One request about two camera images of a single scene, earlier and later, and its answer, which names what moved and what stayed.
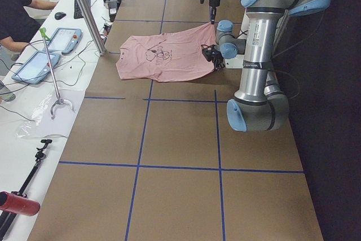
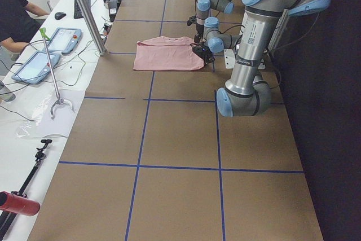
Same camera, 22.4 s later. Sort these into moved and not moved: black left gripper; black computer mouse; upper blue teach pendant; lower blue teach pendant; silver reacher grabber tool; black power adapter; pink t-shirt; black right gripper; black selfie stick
Moved: black left gripper; pink t-shirt; black right gripper
Not moved: black power adapter; silver reacher grabber tool; black computer mouse; upper blue teach pendant; black selfie stick; lower blue teach pendant
